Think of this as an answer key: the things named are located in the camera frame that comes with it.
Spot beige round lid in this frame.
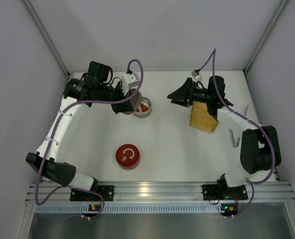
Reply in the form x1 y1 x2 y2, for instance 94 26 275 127
123 92 142 115

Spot metal serving tongs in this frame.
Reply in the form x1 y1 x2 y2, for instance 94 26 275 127
228 105 249 148

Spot red round lid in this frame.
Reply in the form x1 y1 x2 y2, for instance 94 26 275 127
115 144 140 163

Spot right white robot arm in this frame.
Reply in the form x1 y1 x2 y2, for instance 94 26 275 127
167 76 282 200

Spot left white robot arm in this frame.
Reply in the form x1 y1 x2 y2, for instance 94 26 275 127
26 61 143 192

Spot bamboo woven tray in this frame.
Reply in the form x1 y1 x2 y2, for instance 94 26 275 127
190 102 218 133

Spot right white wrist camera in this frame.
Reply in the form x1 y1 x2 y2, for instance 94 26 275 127
191 70 202 81

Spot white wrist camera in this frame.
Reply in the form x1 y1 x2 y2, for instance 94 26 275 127
191 70 202 81
121 73 140 96

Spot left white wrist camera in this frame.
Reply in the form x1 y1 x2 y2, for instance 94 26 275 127
121 73 140 96

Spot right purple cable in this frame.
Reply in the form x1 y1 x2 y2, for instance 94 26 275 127
194 48 277 218

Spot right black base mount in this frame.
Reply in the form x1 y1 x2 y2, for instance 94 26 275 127
201 184 248 201

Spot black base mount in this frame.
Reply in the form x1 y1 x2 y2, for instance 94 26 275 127
70 185 114 202
201 184 248 201

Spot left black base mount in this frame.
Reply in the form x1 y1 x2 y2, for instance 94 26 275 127
70 185 114 202

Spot aluminium mounting rail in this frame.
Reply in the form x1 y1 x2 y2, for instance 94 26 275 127
25 181 295 203

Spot slotted cable duct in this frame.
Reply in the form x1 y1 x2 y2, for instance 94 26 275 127
35 203 236 214

